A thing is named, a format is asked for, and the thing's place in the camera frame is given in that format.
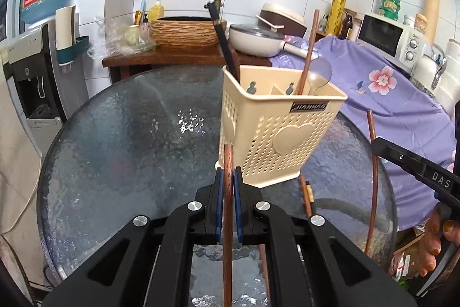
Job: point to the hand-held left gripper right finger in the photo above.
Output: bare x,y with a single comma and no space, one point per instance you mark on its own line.
238,206

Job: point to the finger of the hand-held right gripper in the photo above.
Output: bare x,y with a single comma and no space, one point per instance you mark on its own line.
399,159

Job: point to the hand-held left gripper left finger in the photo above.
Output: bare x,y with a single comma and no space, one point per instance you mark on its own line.
219,206

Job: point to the chopsticks pair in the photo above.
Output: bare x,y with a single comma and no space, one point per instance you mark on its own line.
306,190

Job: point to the beige perforated utensil holder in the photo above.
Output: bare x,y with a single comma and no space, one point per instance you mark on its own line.
287,148

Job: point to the shiny metal spoon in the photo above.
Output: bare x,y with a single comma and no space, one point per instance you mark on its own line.
321,75

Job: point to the black chopstick with gold pattern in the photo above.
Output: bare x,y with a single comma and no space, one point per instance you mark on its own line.
223,41

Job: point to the person's right hand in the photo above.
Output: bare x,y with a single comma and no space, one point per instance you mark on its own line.
436,238

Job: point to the purple floral cloth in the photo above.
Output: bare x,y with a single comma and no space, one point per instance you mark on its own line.
388,120

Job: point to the white kettle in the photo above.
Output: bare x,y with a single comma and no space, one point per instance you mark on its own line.
424,71

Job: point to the tall white container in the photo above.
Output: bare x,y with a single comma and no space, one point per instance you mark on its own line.
453,76

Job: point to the white microwave oven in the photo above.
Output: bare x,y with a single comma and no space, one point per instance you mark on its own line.
377,33

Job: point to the beige jar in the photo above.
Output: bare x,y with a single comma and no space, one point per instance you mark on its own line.
421,22

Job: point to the small white jar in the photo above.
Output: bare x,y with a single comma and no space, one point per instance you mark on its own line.
409,20

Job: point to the brown glass bottle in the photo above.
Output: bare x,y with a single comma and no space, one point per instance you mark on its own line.
347,26

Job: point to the small clear bottle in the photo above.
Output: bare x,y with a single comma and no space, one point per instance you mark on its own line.
325,23

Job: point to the wooden washstand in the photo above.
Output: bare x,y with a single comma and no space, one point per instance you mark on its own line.
161,59

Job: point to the yellow patterned roll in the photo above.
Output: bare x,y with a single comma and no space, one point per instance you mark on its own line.
336,14

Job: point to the long beige roll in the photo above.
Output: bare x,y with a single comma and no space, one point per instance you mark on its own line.
432,1

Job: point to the white pan with glass lid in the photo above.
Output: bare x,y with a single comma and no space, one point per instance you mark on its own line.
251,39

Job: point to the woven brown basin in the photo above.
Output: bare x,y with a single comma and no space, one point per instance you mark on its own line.
187,33

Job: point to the white brown rice cooker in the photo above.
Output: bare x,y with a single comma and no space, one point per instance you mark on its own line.
284,17

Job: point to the yellow green cup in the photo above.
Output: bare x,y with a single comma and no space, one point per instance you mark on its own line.
132,35

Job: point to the clear plastic bag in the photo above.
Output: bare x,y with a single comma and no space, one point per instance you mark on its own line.
107,41

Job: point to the yellow soap dispenser bottle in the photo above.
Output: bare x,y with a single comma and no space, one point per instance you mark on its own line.
156,10

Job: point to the beige cloth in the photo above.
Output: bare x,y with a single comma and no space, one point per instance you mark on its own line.
14,184

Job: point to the white water dispenser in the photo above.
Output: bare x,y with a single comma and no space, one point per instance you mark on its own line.
27,48

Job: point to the teal wall holder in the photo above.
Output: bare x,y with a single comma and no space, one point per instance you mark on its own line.
77,50

